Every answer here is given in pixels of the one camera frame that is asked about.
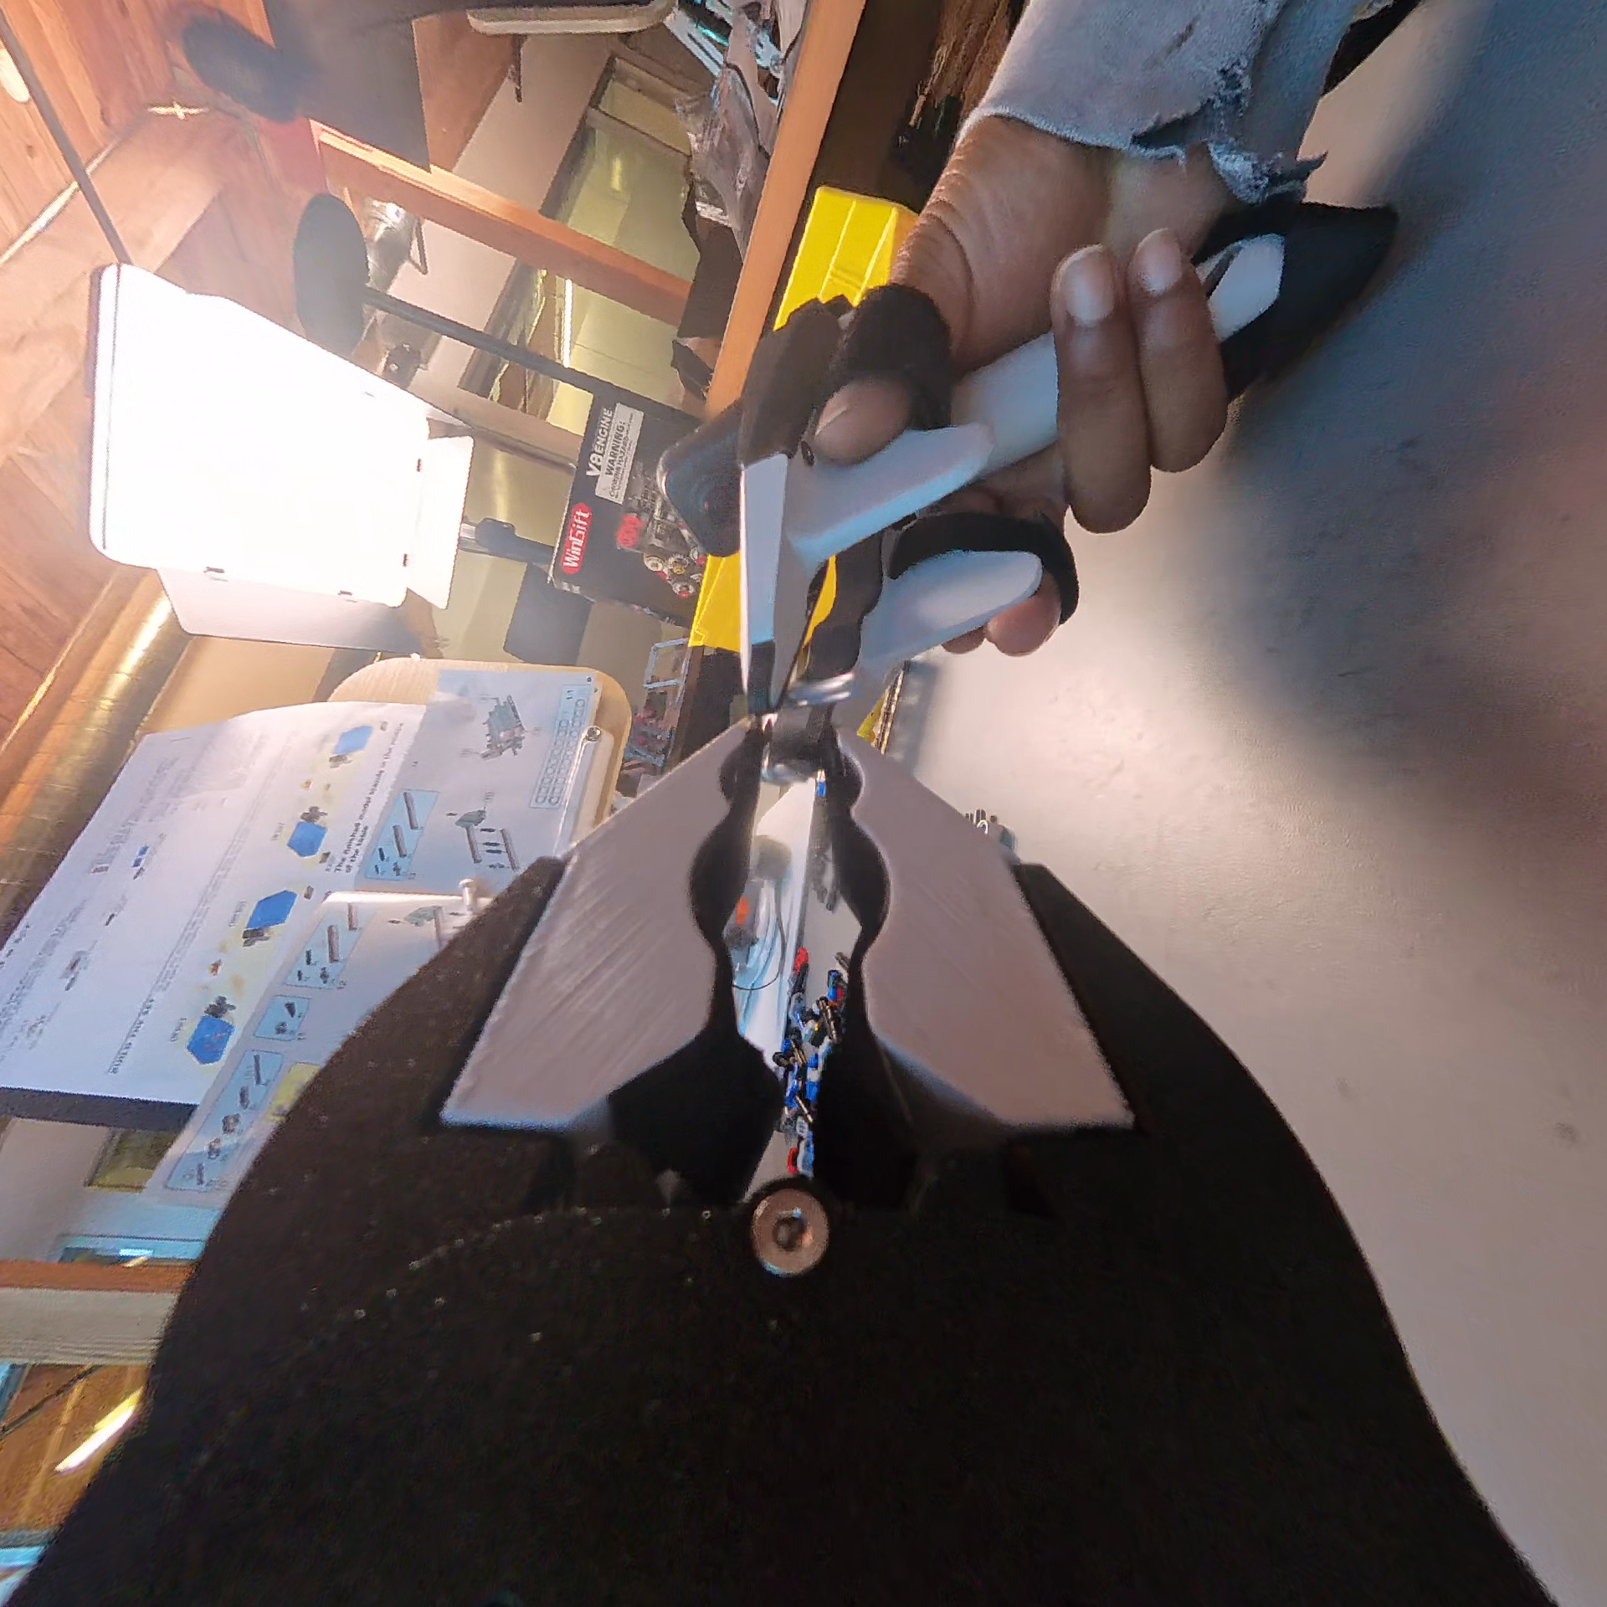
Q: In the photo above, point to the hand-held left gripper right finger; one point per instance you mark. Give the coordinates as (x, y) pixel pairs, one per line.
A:
(979, 992)

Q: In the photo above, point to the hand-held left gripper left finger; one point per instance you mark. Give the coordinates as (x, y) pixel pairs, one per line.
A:
(602, 992)

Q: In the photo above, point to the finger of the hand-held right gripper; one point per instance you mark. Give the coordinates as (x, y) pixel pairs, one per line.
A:
(767, 566)

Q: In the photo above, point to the chrome two-hole beam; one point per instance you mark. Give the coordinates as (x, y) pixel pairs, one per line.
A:
(784, 761)

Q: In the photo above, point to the person's right hand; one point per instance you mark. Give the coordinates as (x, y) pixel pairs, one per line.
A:
(1004, 227)

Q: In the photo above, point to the yellow storage bin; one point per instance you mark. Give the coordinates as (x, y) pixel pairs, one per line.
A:
(721, 604)
(853, 252)

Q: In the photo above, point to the black product box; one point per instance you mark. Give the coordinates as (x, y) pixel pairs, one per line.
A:
(614, 503)

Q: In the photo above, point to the pile of mixed small connectors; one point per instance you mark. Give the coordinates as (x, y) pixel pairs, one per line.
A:
(809, 1042)

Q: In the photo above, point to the wooden workbench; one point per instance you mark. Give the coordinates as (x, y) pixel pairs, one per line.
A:
(784, 189)

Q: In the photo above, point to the white instruction sheet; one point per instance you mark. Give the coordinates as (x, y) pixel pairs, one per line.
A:
(187, 879)

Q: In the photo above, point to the black round stool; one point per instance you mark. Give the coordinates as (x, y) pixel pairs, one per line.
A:
(333, 271)

